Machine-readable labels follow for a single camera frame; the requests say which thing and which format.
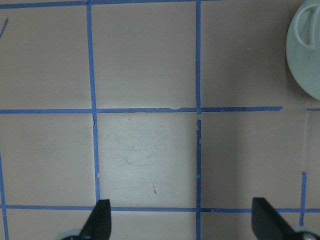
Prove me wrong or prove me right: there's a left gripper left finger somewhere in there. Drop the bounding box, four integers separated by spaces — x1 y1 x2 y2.
56 199 112 240

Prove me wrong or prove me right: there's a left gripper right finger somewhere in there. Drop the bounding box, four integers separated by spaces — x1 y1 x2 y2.
251 196 320 240

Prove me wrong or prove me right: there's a pale green cooking pot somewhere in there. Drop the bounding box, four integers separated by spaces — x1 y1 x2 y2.
285 0 320 100

